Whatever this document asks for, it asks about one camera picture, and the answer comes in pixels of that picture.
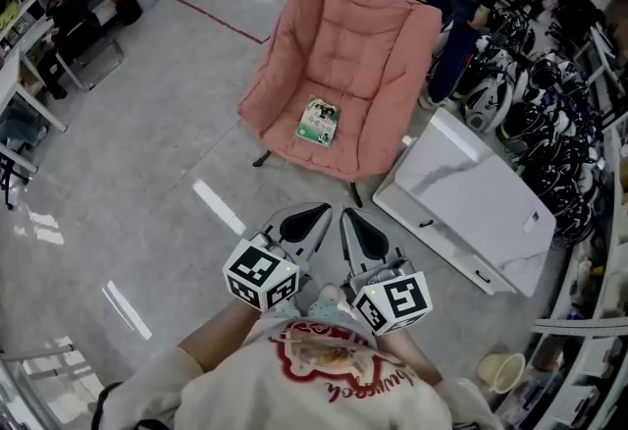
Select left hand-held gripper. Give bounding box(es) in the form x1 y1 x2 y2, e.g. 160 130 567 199
223 202 334 312

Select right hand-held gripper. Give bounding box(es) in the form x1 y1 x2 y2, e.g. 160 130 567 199
340 207 432 336

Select green cover book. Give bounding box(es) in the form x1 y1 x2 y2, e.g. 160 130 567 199
295 94 342 148

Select person's left forearm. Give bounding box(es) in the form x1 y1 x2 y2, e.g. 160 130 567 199
177 299 264 374

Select person's right forearm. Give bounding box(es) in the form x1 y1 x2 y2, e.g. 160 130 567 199
382 327 445 388

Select white marble coffee table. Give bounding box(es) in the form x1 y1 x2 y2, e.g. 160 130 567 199
371 106 558 297

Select person's star-patterned trousers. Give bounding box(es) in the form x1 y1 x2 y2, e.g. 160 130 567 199
274 295 354 321

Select person's white printed t-shirt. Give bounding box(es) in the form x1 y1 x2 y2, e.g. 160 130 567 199
100 317 501 430

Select beige mesh wastebasket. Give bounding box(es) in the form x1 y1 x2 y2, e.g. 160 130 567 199
478 352 527 395

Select pile of black white devices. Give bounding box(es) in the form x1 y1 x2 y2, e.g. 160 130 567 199
406 0 614 247

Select white perforated shelving rack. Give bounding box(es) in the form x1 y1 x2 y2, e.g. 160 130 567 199
485 113 628 430

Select white desk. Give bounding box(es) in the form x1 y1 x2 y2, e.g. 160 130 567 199
0 47 69 174

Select metal frame chair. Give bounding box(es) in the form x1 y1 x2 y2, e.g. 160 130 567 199
53 32 125 91

